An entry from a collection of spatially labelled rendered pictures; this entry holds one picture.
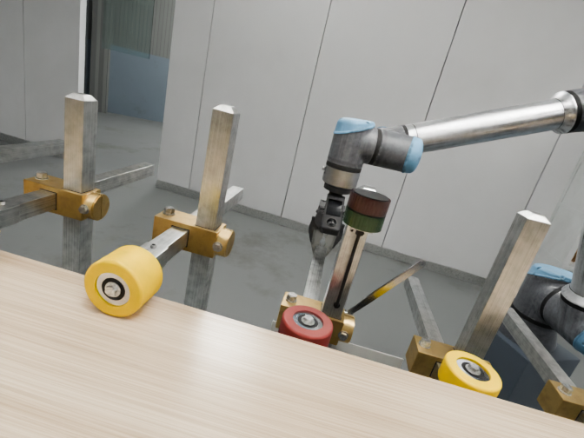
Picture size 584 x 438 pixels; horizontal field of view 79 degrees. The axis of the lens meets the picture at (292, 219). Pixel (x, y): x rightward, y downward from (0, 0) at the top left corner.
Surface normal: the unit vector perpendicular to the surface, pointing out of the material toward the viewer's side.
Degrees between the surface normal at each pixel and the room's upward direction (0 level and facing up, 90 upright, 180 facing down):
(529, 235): 90
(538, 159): 90
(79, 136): 90
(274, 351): 0
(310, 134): 90
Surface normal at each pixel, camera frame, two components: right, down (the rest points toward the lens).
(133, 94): 0.27, 0.38
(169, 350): 0.22, -0.92
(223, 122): -0.15, 0.29
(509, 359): -0.94, -0.11
